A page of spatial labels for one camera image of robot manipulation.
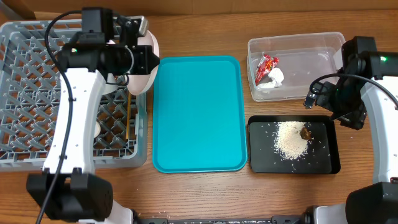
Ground large white plate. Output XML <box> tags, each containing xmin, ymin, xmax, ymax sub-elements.
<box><xmin>127</xmin><ymin>31</ymin><xmax>160</xmax><ymax>96</ymax></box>

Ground wooden chopstick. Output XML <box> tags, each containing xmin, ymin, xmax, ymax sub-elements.
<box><xmin>126</xmin><ymin>91</ymin><xmax>131</xmax><ymax>142</ymax></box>

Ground white napkin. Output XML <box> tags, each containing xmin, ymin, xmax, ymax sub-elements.
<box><xmin>257</xmin><ymin>68</ymin><xmax>284</xmax><ymax>90</ymax></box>

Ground white cup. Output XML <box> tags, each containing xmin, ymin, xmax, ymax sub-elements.
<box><xmin>94</xmin><ymin>122</ymin><xmax>101</xmax><ymax>138</ymax></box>

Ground red snack wrapper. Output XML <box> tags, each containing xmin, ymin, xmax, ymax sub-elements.
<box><xmin>255</xmin><ymin>53</ymin><xmax>279</xmax><ymax>85</ymax></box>

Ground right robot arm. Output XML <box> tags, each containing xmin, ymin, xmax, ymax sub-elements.
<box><xmin>301</xmin><ymin>50</ymin><xmax>397</xmax><ymax>223</ymax></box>

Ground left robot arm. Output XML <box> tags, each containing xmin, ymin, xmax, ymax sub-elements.
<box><xmin>26</xmin><ymin>7</ymin><xmax>160</xmax><ymax>223</ymax></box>

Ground brown food scrap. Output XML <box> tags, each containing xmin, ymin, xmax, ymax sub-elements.
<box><xmin>300</xmin><ymin>127</ymin><xmax>312</xmax><ymax>141</ymax></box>

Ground pile of rice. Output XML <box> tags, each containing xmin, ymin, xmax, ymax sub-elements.
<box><xmin>274</xmin><ymin>121</ymin><xmax>308</xmax><ymax>160</ymax></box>

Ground clear plastic bin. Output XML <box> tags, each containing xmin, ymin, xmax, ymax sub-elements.
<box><xmin>247</xmin><ymin>32</ymin><xmax>345</xmax><ymax>102</ymax></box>

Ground teal serving tray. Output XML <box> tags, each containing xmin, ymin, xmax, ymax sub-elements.
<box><xmin>152</xmin><ymin>55</ymin><xmax>248</xmax><ymax>174</ymax></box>

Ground black tray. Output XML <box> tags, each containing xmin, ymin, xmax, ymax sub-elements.
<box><xmin>248</xmin><ymin>115</ymin><xmax>341</xmax><ymax>174</ymax></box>

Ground grey dish rack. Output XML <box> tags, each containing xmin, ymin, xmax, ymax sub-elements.
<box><xmin>1</xmin><ymin>19</ymin><xmax>147</xmax><ymax>171</ymax></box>

